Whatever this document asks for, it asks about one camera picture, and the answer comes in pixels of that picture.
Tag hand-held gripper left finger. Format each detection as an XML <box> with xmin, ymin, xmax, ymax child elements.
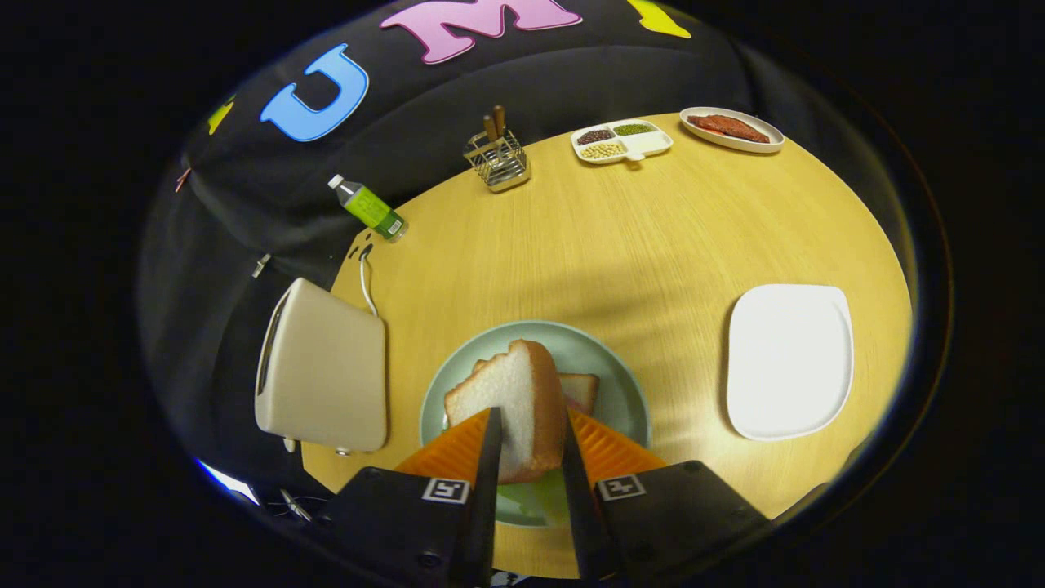
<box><xmin>314</xmin><ymin>407</ymin><xmax>504</xmax><ymax>588</ymax></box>

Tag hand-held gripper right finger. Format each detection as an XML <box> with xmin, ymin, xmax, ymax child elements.
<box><xmin>560</xmin><ymin>408</ymin><xmax>772</xmax><ymax>585</ymax></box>

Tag white bread slice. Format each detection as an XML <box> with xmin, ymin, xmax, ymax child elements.
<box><xmin>443</xmin><ymin>339</ymin><xmax>568</xmax><ymax>484</ymax></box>

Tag toast slice under ham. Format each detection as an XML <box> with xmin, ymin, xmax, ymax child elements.
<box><xmin>472</xmin><ymin>359</ymin><xmax>600</xmax><ymax>416</ymax></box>

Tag pale green round plate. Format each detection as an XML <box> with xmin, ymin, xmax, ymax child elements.
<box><xmin>419</xmin><ymin>320</ymin><xmax>651</xmax><ymax>528</ymax></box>

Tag white toaster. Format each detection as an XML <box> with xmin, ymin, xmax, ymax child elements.
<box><xmin>254</xmin><ymin>278</ymin><xmax>388</xmax><ymax>455</ymax></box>

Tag white square plate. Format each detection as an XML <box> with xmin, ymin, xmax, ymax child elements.
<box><xmin>726</xmin><ymin>283</ymin><xmax>855</xmax><ymax>443</ymax></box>

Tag green label plastic bottle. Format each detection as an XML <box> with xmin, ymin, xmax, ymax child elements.
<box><xmin>327</xmin><ymin>174</ymin><xmax>408</xmax><ymax>243</ymax></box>

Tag white divided dish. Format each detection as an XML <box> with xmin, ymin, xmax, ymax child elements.
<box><xmin>570</xmin><ymin>119</ymin><xmax>674</xmax><ymax>166</ymax></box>

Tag white oval plate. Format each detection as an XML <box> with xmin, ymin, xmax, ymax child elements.
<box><xmin>679</xmin><ymin>107</ymin><xmax>785</xmax><ymax>154</ymax></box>

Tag black backdrop cloth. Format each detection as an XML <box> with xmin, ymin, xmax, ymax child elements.
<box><xmin>139</xmin><ymin>0</ymin><xmax>899</xmax><ymax>491</ymax></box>

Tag red meat slices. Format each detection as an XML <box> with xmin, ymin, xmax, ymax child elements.
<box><xmin>687</xmin><ymin>114</ymin><xmax>771</xmax><ymax>145</ymax></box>

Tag white toaster cable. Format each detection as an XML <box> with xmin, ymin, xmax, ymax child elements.
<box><xmin>359</xmin><ymin>253</ymin><xmax>380</xmax><ymax>318</ymax></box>

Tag metal wire utensil holder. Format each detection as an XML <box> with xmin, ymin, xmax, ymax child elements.
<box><xmin>463</xmin><ymin>131</ymin><xmax>531</xmax><ymax>194</ymax></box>

